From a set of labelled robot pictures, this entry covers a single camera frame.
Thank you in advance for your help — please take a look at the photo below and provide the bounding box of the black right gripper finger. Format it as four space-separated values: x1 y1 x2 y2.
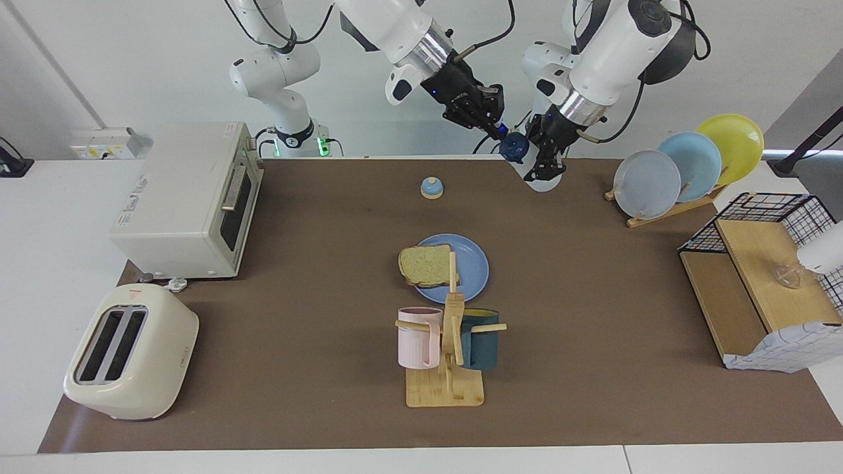
481 86 506 122
443 112 495 139

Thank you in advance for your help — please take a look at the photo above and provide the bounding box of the translucent squeeze bottle blue cap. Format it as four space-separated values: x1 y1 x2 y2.
499 130 564 193

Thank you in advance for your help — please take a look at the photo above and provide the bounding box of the slice of toasted bread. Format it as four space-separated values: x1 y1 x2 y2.
398 244 460 288

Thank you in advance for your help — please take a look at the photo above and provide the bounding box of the grey plate in rack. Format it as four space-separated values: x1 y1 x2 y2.
614 149 682 221

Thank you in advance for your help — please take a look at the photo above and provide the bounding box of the wooden plate rack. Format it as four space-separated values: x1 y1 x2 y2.
605 184 728 229

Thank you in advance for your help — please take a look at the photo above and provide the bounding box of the blue dinner plate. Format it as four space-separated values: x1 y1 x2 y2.
408 234 491 304

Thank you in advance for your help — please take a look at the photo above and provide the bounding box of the light blue plate in rack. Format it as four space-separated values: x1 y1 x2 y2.
657 132 722 203

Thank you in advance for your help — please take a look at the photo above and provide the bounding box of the yellow plate in rack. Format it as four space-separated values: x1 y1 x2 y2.
695 114 765 186

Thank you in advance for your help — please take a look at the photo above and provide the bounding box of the dark teal mug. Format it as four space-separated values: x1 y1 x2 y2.
459 308 500 371

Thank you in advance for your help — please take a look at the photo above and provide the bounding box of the pink ribbed mug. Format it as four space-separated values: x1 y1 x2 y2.
397 307 443 369

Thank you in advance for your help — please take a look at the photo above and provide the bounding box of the wooden shelf unit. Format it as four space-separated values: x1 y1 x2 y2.
680 219 843 369

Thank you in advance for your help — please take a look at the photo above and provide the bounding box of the brown table mat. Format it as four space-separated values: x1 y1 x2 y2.
38 157 843 454

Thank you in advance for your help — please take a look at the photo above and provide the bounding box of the wooden mug tree stand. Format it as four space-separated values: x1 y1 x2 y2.
395 251 508 408

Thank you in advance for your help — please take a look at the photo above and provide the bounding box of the white cylindrical object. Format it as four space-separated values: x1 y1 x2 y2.
797 221 843 275

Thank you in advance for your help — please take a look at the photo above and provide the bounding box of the white toaster oven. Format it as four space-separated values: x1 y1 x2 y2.
109 121 264 279

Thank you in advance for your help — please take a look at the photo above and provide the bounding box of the cream two-slot toaster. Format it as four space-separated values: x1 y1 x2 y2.
64 284 200 421

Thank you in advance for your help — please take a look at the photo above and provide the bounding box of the black device on table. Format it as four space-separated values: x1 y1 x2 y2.
0 136 34 178

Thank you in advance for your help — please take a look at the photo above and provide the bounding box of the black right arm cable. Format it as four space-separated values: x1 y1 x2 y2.
224 0 514 57

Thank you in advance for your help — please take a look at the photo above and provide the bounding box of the black wire basket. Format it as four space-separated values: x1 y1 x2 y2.
678 192 843 313

